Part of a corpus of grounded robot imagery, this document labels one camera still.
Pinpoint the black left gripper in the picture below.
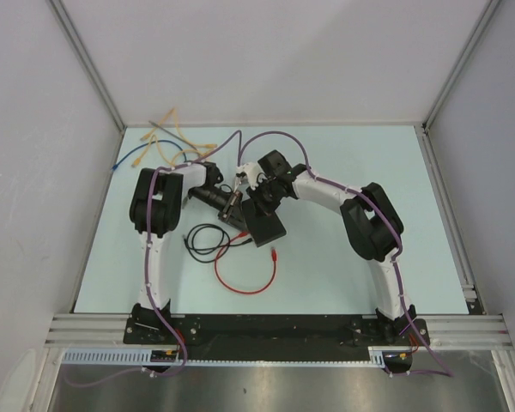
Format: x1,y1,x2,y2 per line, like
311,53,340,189
191,186,248,233

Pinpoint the black network switch box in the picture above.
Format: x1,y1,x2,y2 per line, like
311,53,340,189
241,199,287,247

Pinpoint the red ethernet cable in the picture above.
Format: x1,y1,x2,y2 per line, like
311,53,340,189
214,231,280,296

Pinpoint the yellow ethernet cable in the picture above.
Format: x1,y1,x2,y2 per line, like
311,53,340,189
130,133,218,169
139,109,197,149

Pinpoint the blue ethernet cable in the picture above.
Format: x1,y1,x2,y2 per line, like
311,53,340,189
110,137,185,172

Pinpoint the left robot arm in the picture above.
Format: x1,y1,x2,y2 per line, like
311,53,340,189
129,161,245,312

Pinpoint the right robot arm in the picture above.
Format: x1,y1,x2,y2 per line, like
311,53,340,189
236,150,415,344

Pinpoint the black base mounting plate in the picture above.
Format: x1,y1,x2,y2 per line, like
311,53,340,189
123,310,430,370

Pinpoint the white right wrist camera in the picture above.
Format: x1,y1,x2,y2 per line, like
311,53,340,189
235,162,265,190

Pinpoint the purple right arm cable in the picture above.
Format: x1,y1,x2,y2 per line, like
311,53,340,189
238,130,455,378

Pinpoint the slotted cable duct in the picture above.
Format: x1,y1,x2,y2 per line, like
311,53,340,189
62,348,385,368

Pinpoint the aluminium front frame rail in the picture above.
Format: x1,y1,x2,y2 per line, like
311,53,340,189
45,313,513,350

